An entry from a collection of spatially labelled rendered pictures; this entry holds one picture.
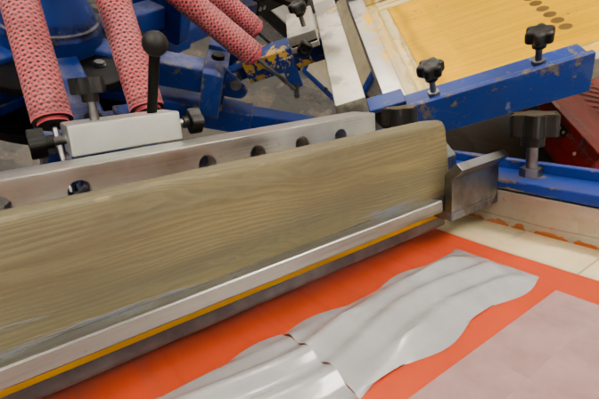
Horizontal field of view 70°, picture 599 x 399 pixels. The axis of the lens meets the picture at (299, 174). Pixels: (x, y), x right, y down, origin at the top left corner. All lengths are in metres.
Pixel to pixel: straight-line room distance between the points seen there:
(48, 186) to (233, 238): 0.24
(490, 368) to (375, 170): 0.15
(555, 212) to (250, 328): 0.28
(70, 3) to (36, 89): 0.34
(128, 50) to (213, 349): 0.50
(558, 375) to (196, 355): 0.20
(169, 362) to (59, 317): 0.07
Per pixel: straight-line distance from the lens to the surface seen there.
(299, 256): 0.28
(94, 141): 0.52
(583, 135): 1.10
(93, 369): 0.28
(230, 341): 0.29
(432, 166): 0.39
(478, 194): 0.42
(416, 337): 0.27
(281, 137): 0.55
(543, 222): 0.43
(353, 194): 0.32
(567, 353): 0.29
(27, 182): 0.47
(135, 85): 0.66
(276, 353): 0.27
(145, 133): 0.53
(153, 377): 0.28
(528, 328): 0.30
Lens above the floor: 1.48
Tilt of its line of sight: 40 degrees down
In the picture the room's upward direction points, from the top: 18 degrees clockwise
